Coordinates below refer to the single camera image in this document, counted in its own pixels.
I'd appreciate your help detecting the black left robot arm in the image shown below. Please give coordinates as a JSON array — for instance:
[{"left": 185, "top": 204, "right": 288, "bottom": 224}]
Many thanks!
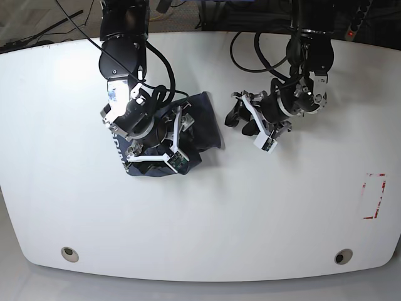
[{"left": 224, "top": 1, "right": 335, "bottom": 138}]

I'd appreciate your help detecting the dark blue T-shirt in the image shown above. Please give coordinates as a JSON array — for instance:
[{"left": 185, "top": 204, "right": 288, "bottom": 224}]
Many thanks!
[{"left": 113, "top": 92, "right": 222, "bottom": 177}]

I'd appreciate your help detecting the right table cable grommet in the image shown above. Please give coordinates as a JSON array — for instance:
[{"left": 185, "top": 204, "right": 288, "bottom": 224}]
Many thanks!
[{"left": 334, "top": 249, "right": 353, "bottom": 265}]

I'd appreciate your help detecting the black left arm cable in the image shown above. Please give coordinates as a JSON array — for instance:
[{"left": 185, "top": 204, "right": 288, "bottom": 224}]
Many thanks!
[{"left": 229, "top": 0, "right": 311, "bottom": 95}]

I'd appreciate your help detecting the left table cable grommet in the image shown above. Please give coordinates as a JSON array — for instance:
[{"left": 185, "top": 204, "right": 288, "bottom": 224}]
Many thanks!
[{"left": 61, "top": 247, "right": 79, "bottom": 263}]

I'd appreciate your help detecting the table cable grommet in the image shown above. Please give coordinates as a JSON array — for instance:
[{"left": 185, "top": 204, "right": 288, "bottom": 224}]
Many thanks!
[
  {"left": 334, "top": 249, "right": 353, "bottom": 265},
  {"left": 61, "top": 247, "right": 79, "bottom": 263}
]

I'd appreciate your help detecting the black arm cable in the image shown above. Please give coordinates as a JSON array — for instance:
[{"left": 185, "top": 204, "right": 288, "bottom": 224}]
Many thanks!
[
  {"left": 56, "top": 0, "right": 189, "bottom": 107},
  {"left": 229, "top": 0, "right": 311, "bottom": 95}
]

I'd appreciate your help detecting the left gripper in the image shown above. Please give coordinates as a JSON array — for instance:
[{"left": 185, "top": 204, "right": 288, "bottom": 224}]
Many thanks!
[{"left": 224, "top": 70, "right": 328, "bottom": 137}]

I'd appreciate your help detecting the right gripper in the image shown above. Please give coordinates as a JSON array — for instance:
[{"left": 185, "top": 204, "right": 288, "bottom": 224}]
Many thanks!
[{"left": 101, "top": 80, "right": 195, "bottom": 175}]

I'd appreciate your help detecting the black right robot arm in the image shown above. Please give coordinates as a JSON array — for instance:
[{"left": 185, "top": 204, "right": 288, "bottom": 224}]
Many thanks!
[{"left": 98, "top": 1, "right": 194, "bottom": 175}]

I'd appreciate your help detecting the red tape rectangle marking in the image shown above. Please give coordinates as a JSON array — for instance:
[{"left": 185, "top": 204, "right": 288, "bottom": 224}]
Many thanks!
[{"left": 359, "top": 173, "right": 387, "bottom": 220}]

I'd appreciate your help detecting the black rod on floor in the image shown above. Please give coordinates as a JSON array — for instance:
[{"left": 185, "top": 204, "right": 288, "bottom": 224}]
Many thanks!
[{"left": 1, "top": 8, "right": 71, "bottom": 53}]

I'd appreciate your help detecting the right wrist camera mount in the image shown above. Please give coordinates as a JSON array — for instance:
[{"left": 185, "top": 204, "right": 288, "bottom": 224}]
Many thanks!
[{"left": 136, "top": 103, "right": 190, "bottom": 174}]

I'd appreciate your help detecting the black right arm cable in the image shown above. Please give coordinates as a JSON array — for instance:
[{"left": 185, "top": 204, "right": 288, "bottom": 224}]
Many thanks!
[{"left": 56, "top": 0, "right": 189, "bottom": 107}]

